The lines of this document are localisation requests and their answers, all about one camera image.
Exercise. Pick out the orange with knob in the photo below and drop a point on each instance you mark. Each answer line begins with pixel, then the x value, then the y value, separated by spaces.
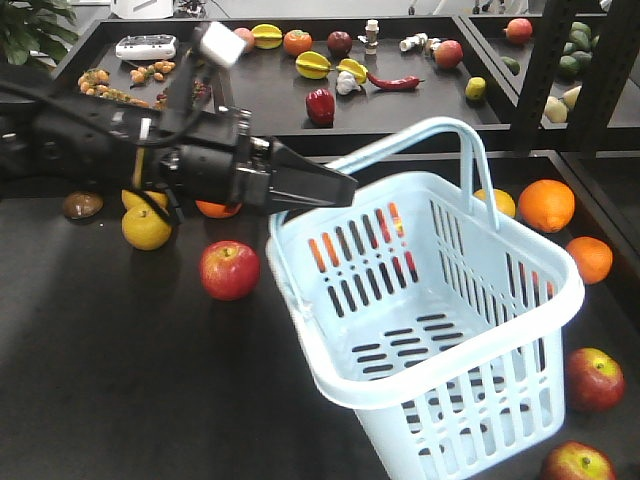
pixel 216 210

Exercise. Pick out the orange persimmon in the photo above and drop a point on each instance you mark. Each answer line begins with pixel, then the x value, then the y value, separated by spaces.
pixel 296 42

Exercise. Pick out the red pomegranate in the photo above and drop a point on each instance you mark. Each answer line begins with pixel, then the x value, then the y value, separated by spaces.
pixel 518 31

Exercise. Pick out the small tangerine far right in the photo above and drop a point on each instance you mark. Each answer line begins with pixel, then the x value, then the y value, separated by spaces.
pixel 593 257

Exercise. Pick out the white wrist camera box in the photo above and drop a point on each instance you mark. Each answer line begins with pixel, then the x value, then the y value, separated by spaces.
pixel 220 45

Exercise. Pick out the yellow apple back left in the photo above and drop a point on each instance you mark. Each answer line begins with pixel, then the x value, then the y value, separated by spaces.
pixel 130 199

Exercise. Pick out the red apple bottom right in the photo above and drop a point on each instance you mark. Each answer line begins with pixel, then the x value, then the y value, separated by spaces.
pixel 576 460

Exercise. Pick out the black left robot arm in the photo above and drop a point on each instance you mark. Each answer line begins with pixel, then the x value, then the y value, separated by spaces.
pixel 94 142

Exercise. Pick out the pink peach back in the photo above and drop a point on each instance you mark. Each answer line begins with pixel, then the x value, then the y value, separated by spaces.
pixel 248 38

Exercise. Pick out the green lime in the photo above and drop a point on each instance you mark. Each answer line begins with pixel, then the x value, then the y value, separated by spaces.
pixel 475 89

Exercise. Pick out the red chili pepper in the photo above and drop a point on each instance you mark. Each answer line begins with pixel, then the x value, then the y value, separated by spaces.
pixel 407 83

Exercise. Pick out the yellow starfruit back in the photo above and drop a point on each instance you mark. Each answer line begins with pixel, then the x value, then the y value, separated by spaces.
pixel 267 36

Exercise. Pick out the yellow apple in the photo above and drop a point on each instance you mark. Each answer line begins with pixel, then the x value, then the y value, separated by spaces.
pixel 130 199
pixel 144 229

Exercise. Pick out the red apple right side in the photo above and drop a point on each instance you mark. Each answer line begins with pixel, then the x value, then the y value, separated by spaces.
pixel 594 380

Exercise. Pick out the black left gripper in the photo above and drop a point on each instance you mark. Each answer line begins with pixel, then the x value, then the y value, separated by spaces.
pixel 230 166

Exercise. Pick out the brown round fruit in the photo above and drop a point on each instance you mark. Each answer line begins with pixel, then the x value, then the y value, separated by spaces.
pixel 80 205

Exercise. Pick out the light blue plastic basket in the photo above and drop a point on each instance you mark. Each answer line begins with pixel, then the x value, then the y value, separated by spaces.
pixel 430 314

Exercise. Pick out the red bell pepper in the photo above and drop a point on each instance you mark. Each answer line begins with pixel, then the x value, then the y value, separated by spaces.
pixel 320 107

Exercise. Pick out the red apple upper tray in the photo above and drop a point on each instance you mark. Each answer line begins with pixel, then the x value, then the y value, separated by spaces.
pixel 448 54

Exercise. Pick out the yellow starfruit large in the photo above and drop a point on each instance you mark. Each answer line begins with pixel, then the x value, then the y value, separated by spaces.
pixel 312 65

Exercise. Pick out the large orange right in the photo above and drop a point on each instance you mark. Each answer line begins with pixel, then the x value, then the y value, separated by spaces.
pixel 547 205

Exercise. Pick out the red apple left of basket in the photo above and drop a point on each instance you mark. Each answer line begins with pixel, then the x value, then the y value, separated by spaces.
pixel 229 270

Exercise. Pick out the white packaged tray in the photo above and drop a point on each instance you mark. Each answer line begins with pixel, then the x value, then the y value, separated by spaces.
pixel 147 47

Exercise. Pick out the white garlic bulb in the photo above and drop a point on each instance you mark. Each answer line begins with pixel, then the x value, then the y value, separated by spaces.
pixel 346 83

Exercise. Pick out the yellow starfruit small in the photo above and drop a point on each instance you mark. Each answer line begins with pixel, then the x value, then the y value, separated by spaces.
pixel 358 70

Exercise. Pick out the yellow apple front left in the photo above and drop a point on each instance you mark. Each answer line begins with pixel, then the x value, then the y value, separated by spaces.
pixel 144 229

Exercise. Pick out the green potted plant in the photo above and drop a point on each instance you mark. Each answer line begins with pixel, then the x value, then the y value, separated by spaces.
pixel 37 33

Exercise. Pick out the dark red plum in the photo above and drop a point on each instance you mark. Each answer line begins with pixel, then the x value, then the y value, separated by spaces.
pixel 339 44

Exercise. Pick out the yellow citrus right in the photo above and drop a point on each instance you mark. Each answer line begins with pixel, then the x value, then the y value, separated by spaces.
pixel 504 201

